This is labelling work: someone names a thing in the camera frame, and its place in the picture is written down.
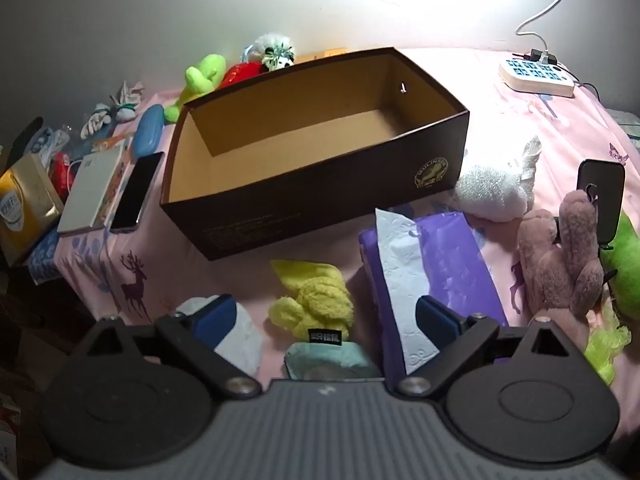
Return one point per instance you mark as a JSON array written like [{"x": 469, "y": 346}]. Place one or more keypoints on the panda plush toy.
[{"x": 272, "y": 51}]

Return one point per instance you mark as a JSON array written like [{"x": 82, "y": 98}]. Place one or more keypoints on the purple tissue pack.
[{"x": 406, "y": 259}]

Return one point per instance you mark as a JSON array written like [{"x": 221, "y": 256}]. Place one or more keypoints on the yellow fluffy cloth toy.
[{"x": 318, "y": 299}]

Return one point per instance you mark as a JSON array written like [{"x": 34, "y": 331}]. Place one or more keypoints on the mauve plush bunny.
[{"x": 560, "y": 256}]

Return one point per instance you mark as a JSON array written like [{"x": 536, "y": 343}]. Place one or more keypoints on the lime green plush toy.
[{"x": 201, "y": 79}]

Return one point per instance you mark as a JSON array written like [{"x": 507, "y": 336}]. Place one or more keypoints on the white book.
[{"x": 90, "y": 197}]

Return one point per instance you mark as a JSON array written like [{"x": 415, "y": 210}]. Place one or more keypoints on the red plush toy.
[{"x": 240, "y": 72}]

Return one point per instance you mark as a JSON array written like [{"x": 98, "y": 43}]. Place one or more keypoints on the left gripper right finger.
[{"x": 462, "y": 343}]

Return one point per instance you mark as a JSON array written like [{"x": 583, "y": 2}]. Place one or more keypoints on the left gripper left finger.
[{"x": 179, "y": 348}]

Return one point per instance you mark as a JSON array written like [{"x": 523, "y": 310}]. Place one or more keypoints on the white towel plush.
[{"x": 496, "y": 182}]

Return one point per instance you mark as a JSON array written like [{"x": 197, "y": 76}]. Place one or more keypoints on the dark brown cardboard box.
[{"x": 315, "y": 144}]

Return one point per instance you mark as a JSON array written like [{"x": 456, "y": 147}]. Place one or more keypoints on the yellow-green mesh sponge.
[{"x": 606, "y": 341}]

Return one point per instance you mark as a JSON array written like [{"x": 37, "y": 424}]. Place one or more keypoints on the gold tissue box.
[{"x": 30, "y": 206}]

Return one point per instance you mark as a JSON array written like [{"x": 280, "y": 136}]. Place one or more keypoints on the black phone stand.
[{"x": 604, "y": 183}]

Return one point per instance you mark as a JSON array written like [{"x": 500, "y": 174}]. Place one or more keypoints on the white power strip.
[{"x": 534, "y": 77}]

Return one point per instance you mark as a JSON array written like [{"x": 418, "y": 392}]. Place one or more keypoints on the teal white plush slipper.
[{"x": 308, "y": 361}]

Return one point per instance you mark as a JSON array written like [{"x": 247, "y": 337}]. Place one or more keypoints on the red small package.
[{"x": 60, "y": 174}]

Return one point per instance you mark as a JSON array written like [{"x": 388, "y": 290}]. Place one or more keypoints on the white knit glove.
[{"x": 100, "y": 117}]

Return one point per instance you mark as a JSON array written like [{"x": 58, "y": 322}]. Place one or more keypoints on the black smartphone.
[{"x": 136, "y": 193}]

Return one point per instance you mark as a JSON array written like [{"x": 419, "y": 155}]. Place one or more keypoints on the dark green plush toy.
[{"x": 621, "y": 264}]

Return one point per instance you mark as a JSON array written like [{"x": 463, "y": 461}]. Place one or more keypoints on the blue glasses case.
[{"x": 148, "y": 133}]

